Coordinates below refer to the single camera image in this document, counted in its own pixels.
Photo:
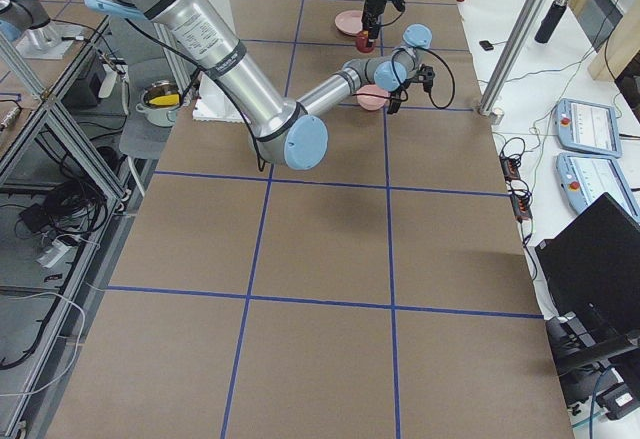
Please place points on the black laptop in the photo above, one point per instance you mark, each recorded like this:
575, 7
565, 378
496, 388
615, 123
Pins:
592, 271

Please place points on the orange black power strip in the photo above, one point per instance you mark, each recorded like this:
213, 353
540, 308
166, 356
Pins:
519, 192

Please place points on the upper blue teach pendant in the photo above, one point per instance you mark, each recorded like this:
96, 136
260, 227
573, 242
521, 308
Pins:
587, 127

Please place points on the pink plate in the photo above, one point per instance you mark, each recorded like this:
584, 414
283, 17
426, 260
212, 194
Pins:
349, 22

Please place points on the steel pot with corn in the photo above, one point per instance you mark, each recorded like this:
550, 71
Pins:
159, 103

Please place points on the aluminium frame post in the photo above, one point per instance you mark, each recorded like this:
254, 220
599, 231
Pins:
514, 45

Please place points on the lower blue teach pendant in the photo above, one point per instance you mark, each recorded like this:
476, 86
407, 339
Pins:
584, 178

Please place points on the pink bowl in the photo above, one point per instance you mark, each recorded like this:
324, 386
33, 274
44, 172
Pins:
371, 97

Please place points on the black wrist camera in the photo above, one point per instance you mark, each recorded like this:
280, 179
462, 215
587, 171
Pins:
425, 76
399, 5

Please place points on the second grey robot arm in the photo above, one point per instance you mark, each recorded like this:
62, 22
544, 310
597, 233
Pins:
27, 23

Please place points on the aluminium frame rack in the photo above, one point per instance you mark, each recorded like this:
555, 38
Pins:
68, 200

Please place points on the blue teach pendant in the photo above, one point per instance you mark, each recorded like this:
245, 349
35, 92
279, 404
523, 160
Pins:
584, 178
587, 127

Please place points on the red apple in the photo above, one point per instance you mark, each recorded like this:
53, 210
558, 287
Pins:
363, 43

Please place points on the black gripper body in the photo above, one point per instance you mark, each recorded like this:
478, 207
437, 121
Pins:
374, 9
398, 94

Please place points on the black water bottle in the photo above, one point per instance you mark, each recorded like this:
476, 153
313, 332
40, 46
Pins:
550, 21

